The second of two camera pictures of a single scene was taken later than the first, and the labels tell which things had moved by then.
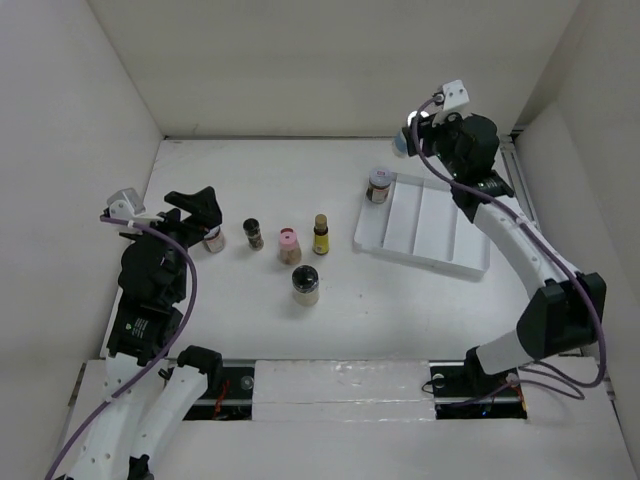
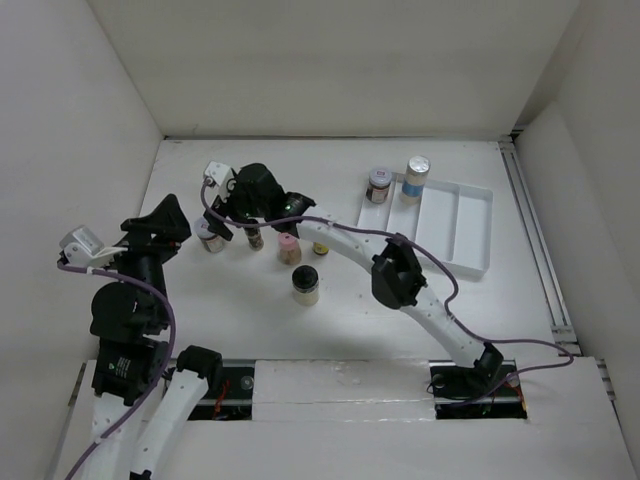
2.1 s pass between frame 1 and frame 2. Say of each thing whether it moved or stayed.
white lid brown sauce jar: stayed
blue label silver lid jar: moved
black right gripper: moved
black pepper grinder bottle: stayed
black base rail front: stayed
